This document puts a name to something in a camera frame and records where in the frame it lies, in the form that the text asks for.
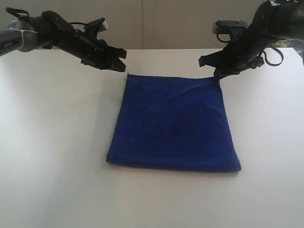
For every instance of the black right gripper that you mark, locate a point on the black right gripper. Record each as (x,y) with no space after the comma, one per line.
(236,55)

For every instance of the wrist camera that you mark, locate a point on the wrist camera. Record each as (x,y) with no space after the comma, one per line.
(229,27)
(98,25)

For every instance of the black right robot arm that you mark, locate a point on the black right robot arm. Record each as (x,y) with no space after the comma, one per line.
(275,21)

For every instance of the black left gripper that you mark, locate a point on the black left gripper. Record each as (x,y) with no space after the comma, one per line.
(86,48)

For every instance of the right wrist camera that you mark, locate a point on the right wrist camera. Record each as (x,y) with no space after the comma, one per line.
(229,27)

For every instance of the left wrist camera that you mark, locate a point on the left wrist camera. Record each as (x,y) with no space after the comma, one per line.
(98,25)

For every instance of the blue microfibre towel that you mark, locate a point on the blue microfibre towel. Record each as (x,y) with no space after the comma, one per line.
(173,123)

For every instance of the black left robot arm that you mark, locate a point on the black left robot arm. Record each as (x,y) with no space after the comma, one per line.
(50,30)

